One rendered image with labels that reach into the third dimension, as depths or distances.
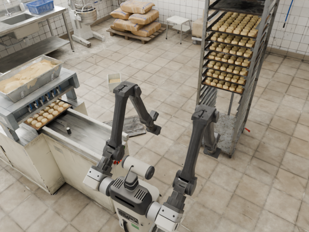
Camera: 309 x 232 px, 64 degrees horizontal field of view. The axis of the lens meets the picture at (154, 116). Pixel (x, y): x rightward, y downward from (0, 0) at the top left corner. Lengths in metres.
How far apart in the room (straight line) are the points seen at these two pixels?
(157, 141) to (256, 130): 1.32
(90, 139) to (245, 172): 1.77
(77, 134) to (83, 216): 0.90
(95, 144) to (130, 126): 1.36
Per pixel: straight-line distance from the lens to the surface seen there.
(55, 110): 2.51
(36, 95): 2.27
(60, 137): 2.20
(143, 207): 1.26
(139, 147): 3.17
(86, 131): 2.26
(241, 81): 2.44
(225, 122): 3.34
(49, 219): 2.87
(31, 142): 2.39
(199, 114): 1.13
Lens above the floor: 2.35
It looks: 41 degrees down
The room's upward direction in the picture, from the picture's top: 3 degrees counter-clockwise
